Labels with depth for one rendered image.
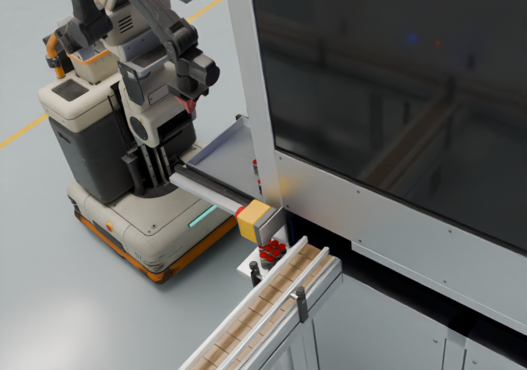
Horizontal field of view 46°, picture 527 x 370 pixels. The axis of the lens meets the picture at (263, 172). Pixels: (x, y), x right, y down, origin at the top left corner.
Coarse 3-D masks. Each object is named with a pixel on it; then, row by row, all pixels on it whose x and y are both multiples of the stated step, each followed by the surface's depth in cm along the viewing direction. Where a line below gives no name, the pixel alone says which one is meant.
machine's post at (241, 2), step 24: (240, 0) 118; (240, 24) 122; (240, 48) 127; (240, 72) 132; (264, 72) 128; (264, 96) 131; (264, 120) 136; (264, 144) 142; (264, 168) 148; (264, 192) 155; (288, 216) 157; (288, 240) 162
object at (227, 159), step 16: (240, 128) 201; (208, 144) 192; (224, 144) 196; (240, 144) 195; (192, 160) 189; (208, 160) 191; (224, 160) 190; (240, 160) 189; (208, 176) 183; (224, 176) 185; (240, 176) 184; (256, 176) 183; (240, 192) 176; (256, 192) 178
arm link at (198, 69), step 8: (168, 48) 158; (192, 48) 161; (168, 56) 161; (176, 56) 158; (184, 56) 159; (192, 56) 159; (200, 56) 159; (208, 56) 159; (192, 64) 160; (200, 64) 158; (208, 64) 158; (192, 72) 160; (200, 72) 159; (208, 72) 158; (216, 72) 161; (200, 80) 160; (208, 80) 160; (216, 80) 163
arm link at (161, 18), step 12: (132, 0) 157; (144, 0) 155; (156, 0) 156; (144, 12) 156; (156, 12) 155; (168, 12) 156; (156, 24) 155; (168, 24) 155; (180, 24) 158; (168, 36) 155; (180, 36) 156; (192, 36) 158; (180, 48) 156
